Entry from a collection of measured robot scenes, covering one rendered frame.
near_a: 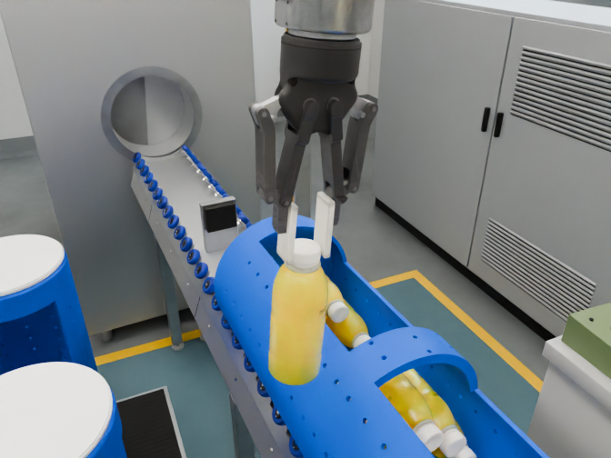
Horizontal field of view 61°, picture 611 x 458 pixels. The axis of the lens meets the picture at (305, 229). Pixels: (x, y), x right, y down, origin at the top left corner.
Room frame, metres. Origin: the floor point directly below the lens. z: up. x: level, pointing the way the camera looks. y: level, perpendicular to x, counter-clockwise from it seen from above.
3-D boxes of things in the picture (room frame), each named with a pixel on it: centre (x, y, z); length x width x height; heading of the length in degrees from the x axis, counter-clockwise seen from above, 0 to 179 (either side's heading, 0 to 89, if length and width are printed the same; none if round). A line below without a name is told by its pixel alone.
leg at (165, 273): (1.90, 0.62, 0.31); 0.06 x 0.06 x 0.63; 26
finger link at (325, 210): (0.50, -0.02, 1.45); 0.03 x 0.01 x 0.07; 26
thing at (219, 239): (1.30, 0.25, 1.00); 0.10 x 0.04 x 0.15; 116
